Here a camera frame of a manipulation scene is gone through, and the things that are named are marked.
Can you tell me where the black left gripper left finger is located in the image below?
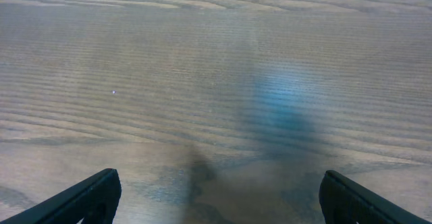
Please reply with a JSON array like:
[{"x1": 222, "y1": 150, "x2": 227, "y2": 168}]
[{"x1": 1, "y1": 168, "x2": 122, "y2": 224}]

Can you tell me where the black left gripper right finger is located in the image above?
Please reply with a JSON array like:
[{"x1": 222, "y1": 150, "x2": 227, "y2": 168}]
[{"x1": 319, "y1": 170, "x2": 431, "y2": 224}]

